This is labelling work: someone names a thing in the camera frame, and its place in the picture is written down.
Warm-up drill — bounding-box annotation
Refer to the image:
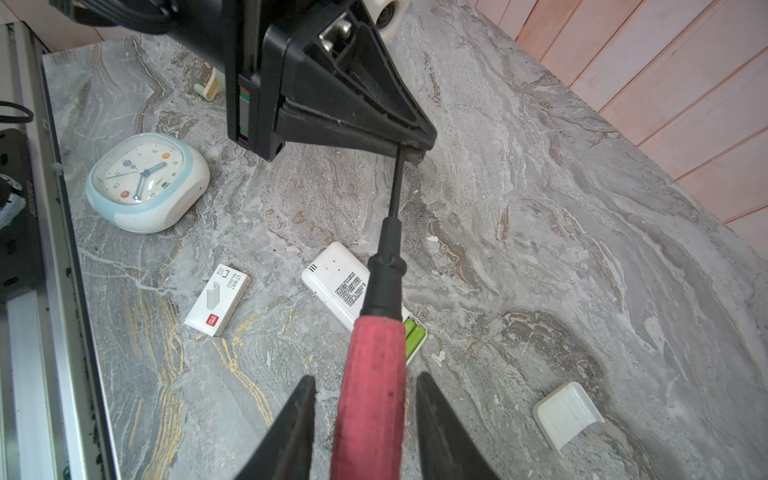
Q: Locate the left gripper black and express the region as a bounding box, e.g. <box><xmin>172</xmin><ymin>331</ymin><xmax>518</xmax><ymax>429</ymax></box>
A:
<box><xmin>169</xmin><ymin>1</ymin><xmax>437</xmax><ymax>162</ymax></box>

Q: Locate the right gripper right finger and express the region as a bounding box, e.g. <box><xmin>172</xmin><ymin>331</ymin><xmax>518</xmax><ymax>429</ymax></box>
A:
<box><xmin>415</xmin><ymin>372</ymin><xmax>499</xmax><ymax>479</ymax></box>

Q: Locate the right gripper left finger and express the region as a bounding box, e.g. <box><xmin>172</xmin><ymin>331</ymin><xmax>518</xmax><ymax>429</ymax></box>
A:
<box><xmin>236</xmin><ymin>375</ymin><xmax>316</xmax><ymax>480</ymax></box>

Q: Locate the red handled screwdriver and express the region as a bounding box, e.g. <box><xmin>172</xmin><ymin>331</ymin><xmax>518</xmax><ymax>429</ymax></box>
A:
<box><xmin>330</xmin><ymin>147</ymin><xmax>407</xmax><ymax>479</ymax></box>

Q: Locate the white battery cover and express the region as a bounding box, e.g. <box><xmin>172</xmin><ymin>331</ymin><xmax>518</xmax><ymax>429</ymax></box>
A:
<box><xmin>532</xmin><ymin>382</ymin><xmax>605</xmax><ymax>454</ymax></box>

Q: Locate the white remote control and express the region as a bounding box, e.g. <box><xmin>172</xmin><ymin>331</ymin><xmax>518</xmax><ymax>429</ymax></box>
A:
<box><xmin>301</xmin><ymin>241</ymin><xmax>429</xmax><ymax>367</ymax></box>

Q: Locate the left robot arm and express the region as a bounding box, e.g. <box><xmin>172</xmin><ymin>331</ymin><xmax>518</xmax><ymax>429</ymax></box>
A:
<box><xmin>56</xmin><ymin>0</ymin><xmax>437</xmax><ymax>162</ymax></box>

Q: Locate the green battery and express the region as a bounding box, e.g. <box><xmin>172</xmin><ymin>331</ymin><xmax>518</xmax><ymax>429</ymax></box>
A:
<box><xmin>404</xmin><ymin>318</ymin><xmax>427</xmax><ymax>360</ymax></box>

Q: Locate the pale green small object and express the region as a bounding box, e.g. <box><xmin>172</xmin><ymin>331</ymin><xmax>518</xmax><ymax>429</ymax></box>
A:
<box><xmin>193</xmin><ymin>68</ymin><xmax>225</xmax><ymax>102</ymax></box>

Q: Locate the small white box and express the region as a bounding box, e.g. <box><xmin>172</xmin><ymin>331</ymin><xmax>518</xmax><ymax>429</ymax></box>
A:
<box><xmin>183</xmin><ymin>264</ymin><xmax>250</xmax><ymax>337</ymax></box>

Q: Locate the white blue alarm clock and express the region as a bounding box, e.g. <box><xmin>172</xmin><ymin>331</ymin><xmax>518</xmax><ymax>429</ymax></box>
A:
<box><xmin>85</xmin><ymin>132</ymin><xmax>210</xmax><ymax>234</ymax></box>

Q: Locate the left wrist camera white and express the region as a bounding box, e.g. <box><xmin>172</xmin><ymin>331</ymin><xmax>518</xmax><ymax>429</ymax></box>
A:
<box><xmin>363</xmin><ymin>0</ymin><xmax>411</xmax><ymax>29</ymax></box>

